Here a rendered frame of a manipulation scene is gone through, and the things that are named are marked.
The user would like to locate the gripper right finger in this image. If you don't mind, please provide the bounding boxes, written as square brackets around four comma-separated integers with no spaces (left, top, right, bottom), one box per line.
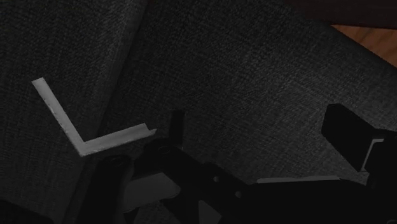
[320,103,397,188]

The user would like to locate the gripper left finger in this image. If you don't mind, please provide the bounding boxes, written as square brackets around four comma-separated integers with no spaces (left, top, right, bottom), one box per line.
[76,109,249,224]

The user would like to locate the dark grey fabric sofa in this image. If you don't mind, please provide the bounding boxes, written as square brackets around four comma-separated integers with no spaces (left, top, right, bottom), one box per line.
[0,0,397,224]

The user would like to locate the white L-shaped object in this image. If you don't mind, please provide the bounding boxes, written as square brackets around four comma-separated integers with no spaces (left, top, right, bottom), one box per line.
[31,77,157,158]

